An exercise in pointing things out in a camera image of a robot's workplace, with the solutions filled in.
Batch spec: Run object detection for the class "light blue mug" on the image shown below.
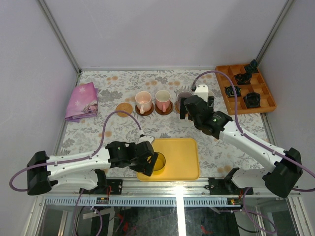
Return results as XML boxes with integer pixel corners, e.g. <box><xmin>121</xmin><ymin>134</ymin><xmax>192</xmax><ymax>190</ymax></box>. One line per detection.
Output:
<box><xmin>208</xmin><ymin>90</ymin><xmax>215</xmax><ymax>97</ymax></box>

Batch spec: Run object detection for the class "woven rattan coaster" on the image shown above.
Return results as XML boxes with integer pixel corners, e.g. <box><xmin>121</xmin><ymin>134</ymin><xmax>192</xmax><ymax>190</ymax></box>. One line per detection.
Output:
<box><xmin>116</xmin><ymin>102</ymin><xmax>133</xmax><ymax>118</ymax></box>
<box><xmin>175</xmin><ymin>101</ymin><xmax>180</xmax><ymax>114</ymax></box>

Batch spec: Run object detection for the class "yellow mug black handle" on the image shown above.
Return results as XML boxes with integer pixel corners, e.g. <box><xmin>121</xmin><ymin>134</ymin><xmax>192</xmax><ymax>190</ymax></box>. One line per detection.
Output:
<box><xmin>153</xmin><ymin>152</ymin><xmax>166</xmax><ymax>175</ymax></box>

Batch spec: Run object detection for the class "purple mug black handle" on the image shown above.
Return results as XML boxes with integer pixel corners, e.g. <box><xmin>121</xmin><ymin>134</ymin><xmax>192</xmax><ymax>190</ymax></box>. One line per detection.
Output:
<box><xmin>177</xmin><ymin>91</ymin><xmax>193</xmax><ymax>103</ymax></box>

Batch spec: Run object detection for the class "brown wooden coaster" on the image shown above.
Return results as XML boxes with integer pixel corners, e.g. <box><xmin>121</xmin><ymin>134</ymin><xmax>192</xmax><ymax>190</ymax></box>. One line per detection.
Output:
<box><xmin>155</xmin><ymin>102</ymin><xmax>174</xmax><ymax>116</ymax></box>
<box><xmin>135</xmin><ymin>103</ymin><xmax>154</xmax><ymax>116</ymax></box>

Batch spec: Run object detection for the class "white mug pink handle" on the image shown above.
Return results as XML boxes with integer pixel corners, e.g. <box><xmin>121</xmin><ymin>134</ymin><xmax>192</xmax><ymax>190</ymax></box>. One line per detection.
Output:
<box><xmin>155</xmin><ymin>90</ymin><xmax>171</xmax><ymax>113</ymax></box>

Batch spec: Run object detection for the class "light pink mug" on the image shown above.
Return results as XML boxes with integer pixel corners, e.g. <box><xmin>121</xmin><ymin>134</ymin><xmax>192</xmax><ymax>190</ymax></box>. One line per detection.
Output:
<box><xmin>135</xmin><ymin>91</ymin><xmax>152</xmax><ymax>115</ymax></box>

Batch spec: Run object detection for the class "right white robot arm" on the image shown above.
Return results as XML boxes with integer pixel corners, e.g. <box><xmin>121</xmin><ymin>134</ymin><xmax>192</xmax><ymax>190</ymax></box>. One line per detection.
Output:
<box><xmin>181</xmin><ymin>95</ymin><xmax>303</xmax><ymax>198</ymax></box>

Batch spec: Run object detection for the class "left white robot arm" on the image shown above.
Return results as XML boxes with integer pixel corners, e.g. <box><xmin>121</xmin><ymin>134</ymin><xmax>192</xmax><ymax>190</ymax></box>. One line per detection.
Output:
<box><xmin>27</xmin><ymin>138</ymin><xmax>158</xmax><ymax>196</ymax></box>

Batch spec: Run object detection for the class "black yellow part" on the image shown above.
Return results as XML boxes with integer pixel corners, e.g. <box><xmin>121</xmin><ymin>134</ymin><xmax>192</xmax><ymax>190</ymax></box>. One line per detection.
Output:
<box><xmin>225</xmin><ymin>86</ymin><xmax>242</xmax><ymax>97</ymax></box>

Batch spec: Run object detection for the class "yellow plastic tray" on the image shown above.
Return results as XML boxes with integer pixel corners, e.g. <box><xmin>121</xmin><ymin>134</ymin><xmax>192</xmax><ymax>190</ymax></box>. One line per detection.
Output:
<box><xmin>136</xmin><ymin>138</ymin><xmax>200</xmax><ymax>181</ymax></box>

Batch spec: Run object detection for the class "black part compartment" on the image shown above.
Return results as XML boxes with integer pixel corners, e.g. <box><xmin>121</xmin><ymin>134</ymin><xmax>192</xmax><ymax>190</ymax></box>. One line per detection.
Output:
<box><xmin>244</xmin><ymin>59</ymin><xmax>258</xmax><ymax>74</ymax></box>
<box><xmin>234</xmin><ymin>72</ymin><xmax>252</xmax><ymax>85</ymax></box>
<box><xmin>244</xmin><ymin>92</ymin><xmax>260</xmax><ymax>109</ymax></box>

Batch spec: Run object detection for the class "black part lower compartment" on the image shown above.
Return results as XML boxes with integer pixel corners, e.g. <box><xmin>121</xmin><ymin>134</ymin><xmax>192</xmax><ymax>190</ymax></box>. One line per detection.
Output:
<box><xmin>244</xmin><ymin>92</ymin><xmax>260</xmax><ymax>109</ymax></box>

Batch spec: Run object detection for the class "orange compartment tray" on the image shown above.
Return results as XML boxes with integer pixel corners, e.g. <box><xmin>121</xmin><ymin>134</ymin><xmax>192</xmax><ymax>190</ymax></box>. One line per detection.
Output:
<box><xmin>216</xmin><ymin>64</ymin><xmax>277</xmax><ymax>115</ymax></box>

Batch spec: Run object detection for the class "black part top compartment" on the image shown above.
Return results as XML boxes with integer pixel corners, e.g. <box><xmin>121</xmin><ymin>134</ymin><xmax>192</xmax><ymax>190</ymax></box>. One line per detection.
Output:
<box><xmin>244</xmin><ymin>59</ymin><xmax>258</xmax><ymax>74</ymax></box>

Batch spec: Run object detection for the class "pink purple folded cloth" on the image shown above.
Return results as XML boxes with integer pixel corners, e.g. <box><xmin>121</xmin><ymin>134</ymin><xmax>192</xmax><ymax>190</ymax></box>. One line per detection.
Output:
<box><xmin>65</xmin><ymin>82</ymin><xmax>98</xmax><ymax>122</ymax></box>

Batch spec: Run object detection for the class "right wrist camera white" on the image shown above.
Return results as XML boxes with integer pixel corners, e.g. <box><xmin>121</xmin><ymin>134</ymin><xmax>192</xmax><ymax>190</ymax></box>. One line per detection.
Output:
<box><xmin>194</xmin><ymin>84</ymin><xmax>209</xmax><ymax>102</ymax></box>

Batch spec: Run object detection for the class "aluminium front rail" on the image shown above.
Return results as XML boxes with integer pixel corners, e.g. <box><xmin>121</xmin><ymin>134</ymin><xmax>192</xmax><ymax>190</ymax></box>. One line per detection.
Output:
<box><xmin>36</xmin><ymin>176</ymin><xmax>301</xmax><ymax>197</ymax></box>

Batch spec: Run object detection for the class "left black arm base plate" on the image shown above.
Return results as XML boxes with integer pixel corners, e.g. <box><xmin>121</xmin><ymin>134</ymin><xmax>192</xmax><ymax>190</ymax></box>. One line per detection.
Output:
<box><xmin>79</xmin><ymin>179</ymin><xmax>123</xmax><ymax>195</ymax></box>

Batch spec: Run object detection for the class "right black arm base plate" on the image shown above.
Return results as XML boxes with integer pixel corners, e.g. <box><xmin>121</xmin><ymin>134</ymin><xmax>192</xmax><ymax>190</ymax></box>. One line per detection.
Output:
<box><xmin>204</xmin><ymin>177</ymin><xmax>246</xmax><ymax>195</ymax></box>

